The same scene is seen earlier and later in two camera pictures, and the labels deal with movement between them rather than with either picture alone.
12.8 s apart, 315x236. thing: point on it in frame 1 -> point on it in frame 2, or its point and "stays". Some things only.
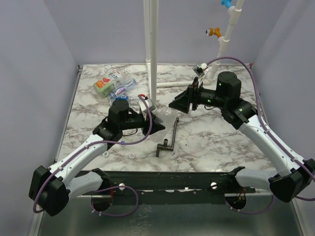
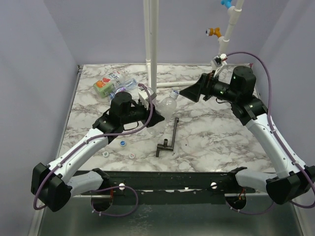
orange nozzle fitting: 211,31 stays
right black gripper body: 193,97 -> 206,86
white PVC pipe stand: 150,9 stays
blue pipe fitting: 227,3 stays
